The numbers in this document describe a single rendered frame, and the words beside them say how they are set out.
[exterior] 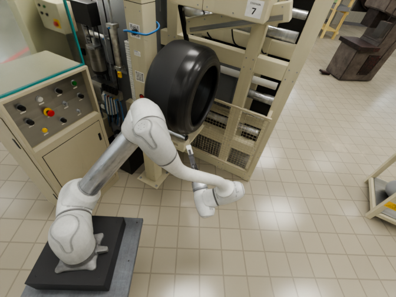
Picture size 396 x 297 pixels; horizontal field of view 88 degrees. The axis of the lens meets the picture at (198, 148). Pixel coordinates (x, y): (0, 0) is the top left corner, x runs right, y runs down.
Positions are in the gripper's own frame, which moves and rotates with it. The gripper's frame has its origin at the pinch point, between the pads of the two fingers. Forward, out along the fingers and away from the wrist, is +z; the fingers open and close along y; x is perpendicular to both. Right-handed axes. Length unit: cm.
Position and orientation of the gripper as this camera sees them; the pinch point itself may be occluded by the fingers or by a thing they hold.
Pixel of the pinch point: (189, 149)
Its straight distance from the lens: 129.0
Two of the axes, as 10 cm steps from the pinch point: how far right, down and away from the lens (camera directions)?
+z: -2.6, -9.1, 3.3
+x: 9.6, -2.9, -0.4
